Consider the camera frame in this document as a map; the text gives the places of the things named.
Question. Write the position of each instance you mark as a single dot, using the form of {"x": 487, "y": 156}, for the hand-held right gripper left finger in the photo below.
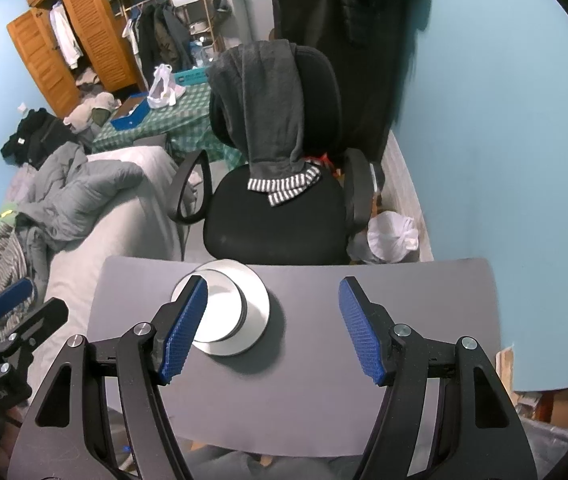
{"x": 183, "y": 330}

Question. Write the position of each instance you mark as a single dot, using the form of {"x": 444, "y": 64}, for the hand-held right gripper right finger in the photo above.
{"x": 359, "y": 330}

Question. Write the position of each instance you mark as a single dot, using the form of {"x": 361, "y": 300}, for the white bowl with dark rim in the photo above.
{"x": 221, "y": 307}

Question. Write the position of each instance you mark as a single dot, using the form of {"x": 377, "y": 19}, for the white plate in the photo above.
{"x": 255, "y": 320}

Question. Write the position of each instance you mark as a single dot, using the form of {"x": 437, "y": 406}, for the green cloth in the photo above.
{"x": 6, "y": 216}

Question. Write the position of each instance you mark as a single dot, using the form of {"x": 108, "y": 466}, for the bin with white plastic bag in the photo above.
{"x": 391, "y": 237}

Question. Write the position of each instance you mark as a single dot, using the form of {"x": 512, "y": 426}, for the light grey mattress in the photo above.
{"x": 128, "y": 240}

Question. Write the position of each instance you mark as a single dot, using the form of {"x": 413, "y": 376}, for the grey jacket on bed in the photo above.
{"x": 73, "y": 195}

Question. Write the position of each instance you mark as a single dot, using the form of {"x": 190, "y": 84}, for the black office chair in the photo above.
{"x": 274, "y": 230}

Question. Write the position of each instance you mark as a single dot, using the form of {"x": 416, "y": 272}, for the wooden board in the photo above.
{"x": 505, "y": 370}

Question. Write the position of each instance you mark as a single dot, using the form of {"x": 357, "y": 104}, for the black clothes pile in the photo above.
{"x": 33, "y": 140}

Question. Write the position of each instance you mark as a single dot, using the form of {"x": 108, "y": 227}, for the red cloth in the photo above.
{"x": 323, "y": 160}

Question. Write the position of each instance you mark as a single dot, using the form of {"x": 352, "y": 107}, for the beige clothes pile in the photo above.
{"x": 88, "y": 112}

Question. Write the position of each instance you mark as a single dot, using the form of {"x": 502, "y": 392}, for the green checkered tablecloth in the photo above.
{"x": 183, "y": 115}

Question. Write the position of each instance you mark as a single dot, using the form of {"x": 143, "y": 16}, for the cardboard box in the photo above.
{"x": 564, "y": 405}

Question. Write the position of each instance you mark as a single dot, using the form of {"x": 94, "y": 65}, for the blue flat box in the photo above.
{"x": 131, "y": 115}

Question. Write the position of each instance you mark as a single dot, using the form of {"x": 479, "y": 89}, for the grey plastic sheet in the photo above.
{"x": 549, "y": 447}

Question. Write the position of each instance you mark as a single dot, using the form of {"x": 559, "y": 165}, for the grey hoodie with striped cuffs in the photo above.
{"x": 264, "y": 105}

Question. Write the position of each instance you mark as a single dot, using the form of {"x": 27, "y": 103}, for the white plastic bag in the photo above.
{"x": 163, "y": 87}

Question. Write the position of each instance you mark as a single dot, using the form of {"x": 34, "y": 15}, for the blue plastic crate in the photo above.
{"x": 191, "y": 77}

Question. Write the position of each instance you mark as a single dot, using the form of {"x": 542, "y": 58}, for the white shirt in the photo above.
{"x": 66, "y": 35}

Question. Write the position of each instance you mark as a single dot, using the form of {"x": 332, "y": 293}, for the black hanging garments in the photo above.
{"x": 354, "y": 60}

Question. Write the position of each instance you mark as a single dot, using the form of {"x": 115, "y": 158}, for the wooden louvred wardrobe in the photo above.
{"x": 93, "y": 35}

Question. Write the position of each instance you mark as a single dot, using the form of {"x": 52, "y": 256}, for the clothes rack with dark jackets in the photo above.
{"x": 163, "y": 35}

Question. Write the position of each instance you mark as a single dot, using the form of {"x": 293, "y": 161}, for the grey door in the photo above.
{"x": 239, "y": 0}

